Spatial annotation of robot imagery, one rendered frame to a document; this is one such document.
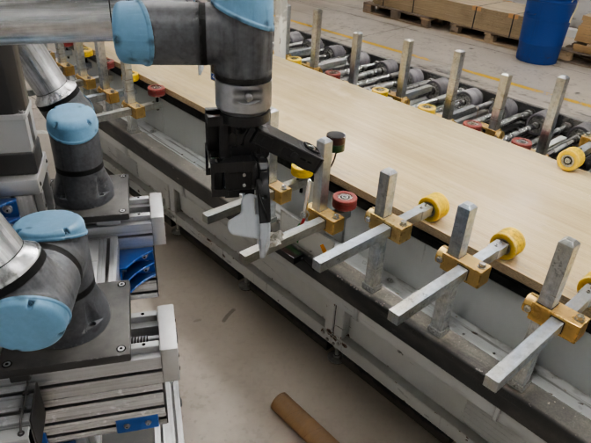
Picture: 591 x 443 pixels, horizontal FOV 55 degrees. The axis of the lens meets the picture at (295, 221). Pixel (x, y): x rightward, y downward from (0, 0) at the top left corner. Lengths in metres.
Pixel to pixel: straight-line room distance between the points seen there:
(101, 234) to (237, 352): 1.14
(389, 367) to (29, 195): 1.53
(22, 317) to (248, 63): 0.49
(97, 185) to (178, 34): 0.86
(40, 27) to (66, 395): 0.69
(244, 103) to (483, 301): 1.23
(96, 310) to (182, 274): 1.88
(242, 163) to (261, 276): 1.92
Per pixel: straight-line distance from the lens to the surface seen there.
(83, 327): 1.11
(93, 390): 1.22
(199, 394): 2.39
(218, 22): 0.72
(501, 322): 1.81
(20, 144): 1.23
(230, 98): 0.74
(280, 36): 3.28
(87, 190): 1.51
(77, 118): 1.48
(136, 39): 0.72
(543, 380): 1.78
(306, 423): 2.20
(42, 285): 0.92
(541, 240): 1.82
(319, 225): 1.77
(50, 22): 0.87
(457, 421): 2.20
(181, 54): 0.73
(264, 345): 2.57
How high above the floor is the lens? 1.80
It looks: 32 degrees down
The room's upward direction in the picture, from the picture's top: 3 degrees clockwise
